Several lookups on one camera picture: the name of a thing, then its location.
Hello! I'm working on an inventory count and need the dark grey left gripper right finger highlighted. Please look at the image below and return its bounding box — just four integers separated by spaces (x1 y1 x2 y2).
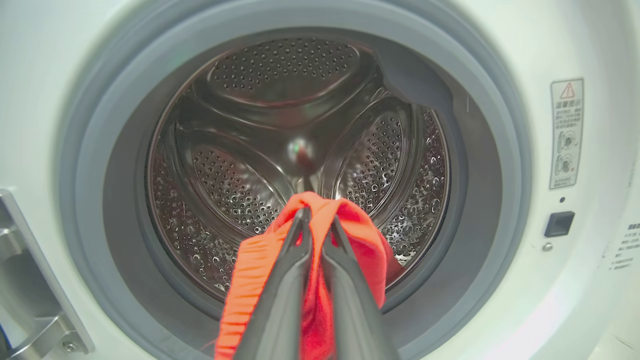
322 215 401 360

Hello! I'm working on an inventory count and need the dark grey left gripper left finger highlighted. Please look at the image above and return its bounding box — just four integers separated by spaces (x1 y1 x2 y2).
234 207 313 360

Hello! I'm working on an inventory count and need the red and white garment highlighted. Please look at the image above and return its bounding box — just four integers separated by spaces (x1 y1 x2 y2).
215 191 403 360

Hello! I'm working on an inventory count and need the round black glass washer door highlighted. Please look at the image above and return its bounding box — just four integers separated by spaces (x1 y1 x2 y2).
0 189 96 360

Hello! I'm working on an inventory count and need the white front-load washing machine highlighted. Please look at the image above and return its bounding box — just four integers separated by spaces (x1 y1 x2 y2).
0 0 640 360

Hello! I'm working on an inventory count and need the white warning label sticker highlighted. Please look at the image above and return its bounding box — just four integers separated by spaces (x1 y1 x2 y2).
549 78 585 191

